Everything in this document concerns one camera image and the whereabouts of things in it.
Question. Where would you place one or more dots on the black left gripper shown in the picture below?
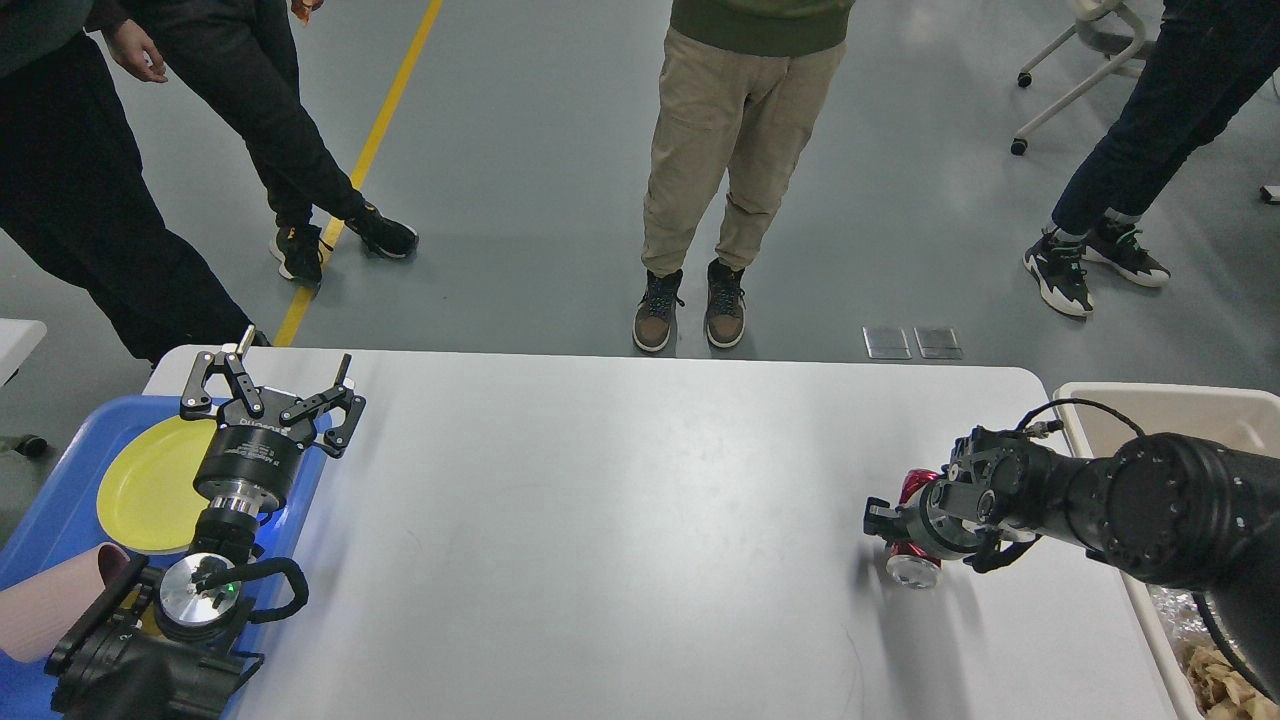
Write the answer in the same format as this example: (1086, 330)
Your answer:
(250, 460)

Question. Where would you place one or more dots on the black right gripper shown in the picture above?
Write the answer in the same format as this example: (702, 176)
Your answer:
(940, 535)

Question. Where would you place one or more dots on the crushed red can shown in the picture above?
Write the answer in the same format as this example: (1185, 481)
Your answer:
(906, 562)

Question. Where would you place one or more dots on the yellow plastic plate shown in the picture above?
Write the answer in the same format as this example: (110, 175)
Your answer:
(146, 500)

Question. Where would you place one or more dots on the pink mug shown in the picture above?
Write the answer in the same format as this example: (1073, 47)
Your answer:
(38, 612)

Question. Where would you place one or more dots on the brown paper ball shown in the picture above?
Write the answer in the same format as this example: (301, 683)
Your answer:
(1221, 692)

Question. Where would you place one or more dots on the foil tray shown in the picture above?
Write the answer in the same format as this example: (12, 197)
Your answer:
(1179, 617)

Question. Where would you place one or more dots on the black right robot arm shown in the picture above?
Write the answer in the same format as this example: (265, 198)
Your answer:
(1171, 510)

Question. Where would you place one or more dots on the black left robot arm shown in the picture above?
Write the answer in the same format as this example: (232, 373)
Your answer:
(160, 643)

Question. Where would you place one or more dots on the blue plastic tray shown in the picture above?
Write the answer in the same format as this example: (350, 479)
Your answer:
(63, 522)

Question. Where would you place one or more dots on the beige plastic bin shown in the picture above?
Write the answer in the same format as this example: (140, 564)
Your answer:
(1243, 419)

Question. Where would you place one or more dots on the white side table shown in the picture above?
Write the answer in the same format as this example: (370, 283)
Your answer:
(19, 338)

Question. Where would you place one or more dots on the person dark shoes far left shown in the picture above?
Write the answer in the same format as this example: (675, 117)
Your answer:
(73, 194)

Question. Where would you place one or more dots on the person black trousers black shoes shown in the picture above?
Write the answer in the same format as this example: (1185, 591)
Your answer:
(239, 57)

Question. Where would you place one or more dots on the person green sweater khaki trousers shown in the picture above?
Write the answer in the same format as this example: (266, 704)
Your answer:
(741, 87)

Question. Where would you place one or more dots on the person dark trousers black sneakers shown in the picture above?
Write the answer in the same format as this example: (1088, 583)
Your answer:
(1208, 59)

